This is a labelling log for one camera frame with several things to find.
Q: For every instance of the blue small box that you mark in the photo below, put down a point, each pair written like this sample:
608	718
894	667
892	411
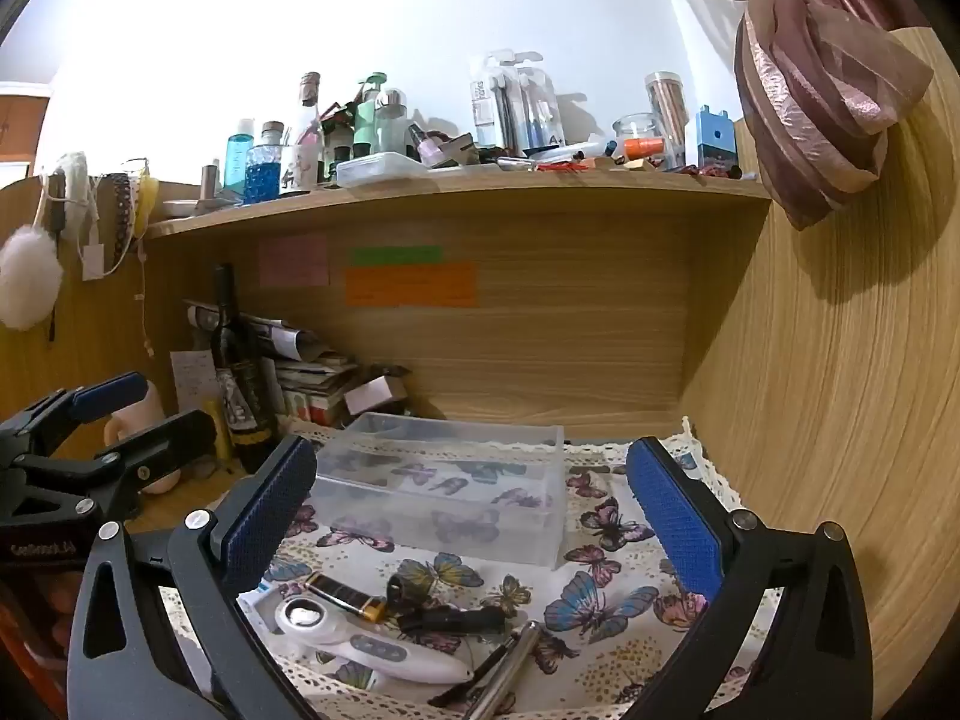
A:
715	139

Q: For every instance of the white fluffy pompom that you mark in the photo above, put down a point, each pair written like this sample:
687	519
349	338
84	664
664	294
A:
28	277

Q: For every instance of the pink mug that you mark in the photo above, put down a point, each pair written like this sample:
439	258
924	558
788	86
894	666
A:
155	405

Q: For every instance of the white plastic tray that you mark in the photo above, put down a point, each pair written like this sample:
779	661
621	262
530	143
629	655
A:
379	169

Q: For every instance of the glass bottle with foil top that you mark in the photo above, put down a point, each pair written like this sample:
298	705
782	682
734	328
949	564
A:
310	109

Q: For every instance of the orange sticky note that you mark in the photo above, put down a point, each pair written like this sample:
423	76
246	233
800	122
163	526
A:
411	285

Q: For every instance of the white hanging tag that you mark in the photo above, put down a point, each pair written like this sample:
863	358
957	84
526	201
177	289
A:
93	262

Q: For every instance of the clear plastic storage box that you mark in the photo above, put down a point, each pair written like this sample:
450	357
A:
450	465

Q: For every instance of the white printed cup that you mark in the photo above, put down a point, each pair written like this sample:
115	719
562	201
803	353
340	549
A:
298	169

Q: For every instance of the tall blue liquid bottle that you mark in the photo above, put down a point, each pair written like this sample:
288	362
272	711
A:
240	165

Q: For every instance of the green sticky note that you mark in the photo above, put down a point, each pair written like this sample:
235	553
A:
395	255

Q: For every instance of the brown small cylinder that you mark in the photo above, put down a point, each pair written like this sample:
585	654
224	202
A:
211	184

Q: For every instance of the silver metal pen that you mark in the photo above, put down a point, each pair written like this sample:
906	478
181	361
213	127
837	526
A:
510	661

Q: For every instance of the pink sticky note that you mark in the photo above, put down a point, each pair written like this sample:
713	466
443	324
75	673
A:
294	260

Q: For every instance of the butterfly print lace tablecloth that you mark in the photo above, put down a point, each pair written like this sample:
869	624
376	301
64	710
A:
600	592

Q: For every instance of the clear round bottle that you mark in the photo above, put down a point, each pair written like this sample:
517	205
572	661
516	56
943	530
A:
391	124

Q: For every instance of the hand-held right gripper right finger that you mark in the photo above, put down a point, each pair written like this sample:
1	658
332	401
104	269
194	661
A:
675	517

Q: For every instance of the mauve tied curtain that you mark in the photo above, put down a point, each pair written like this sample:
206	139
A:
810	112

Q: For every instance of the orange capped tube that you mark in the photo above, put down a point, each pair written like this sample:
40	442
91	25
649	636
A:
645	148

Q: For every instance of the black and gold lighter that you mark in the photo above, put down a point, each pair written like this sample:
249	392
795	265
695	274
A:
345	595

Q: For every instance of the green pump bottle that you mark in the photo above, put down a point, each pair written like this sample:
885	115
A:
366	120

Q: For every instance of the blue bead jar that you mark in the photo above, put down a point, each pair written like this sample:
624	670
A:
264	172

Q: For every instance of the dark wine bottle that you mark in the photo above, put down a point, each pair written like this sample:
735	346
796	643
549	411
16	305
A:
240	390

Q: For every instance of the clear glass jar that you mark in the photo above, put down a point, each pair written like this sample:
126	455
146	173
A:
634	127

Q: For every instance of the pink small bottle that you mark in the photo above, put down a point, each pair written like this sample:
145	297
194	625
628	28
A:
426	146

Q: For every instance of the small cardboard box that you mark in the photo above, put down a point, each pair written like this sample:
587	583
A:
379	394

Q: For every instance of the yellow hair band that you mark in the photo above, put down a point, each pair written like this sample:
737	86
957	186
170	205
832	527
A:
148	199

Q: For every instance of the white paper note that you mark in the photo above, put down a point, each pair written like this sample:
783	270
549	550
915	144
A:
193	382

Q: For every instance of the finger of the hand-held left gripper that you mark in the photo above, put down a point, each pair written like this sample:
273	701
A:
112	394
169	439

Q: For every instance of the packaged brush set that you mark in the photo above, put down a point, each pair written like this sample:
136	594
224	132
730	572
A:
517	105

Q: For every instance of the black thin pen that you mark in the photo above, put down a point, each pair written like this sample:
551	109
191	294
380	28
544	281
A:
480	672

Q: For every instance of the white small dish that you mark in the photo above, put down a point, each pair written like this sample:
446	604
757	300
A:
180	207

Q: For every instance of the wooden cabinet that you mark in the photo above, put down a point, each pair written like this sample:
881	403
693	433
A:
21	124

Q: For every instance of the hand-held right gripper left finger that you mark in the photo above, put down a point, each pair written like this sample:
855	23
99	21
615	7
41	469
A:
266	517

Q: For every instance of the black hair clip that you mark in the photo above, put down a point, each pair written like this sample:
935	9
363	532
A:
450	619

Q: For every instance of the dark patterned headband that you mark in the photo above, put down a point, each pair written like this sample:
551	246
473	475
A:
120	217

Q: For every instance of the tall clear stick tube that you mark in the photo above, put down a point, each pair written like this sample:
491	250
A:
667	112

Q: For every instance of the wooden shelf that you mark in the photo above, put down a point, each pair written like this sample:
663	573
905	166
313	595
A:
465	199

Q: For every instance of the stack of magazines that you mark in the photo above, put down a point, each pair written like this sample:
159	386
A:
307	375

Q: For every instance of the yellow tube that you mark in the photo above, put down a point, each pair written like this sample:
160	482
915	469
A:
217	427

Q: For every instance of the white handheld magnifier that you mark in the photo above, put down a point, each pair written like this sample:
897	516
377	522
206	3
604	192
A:
390	652

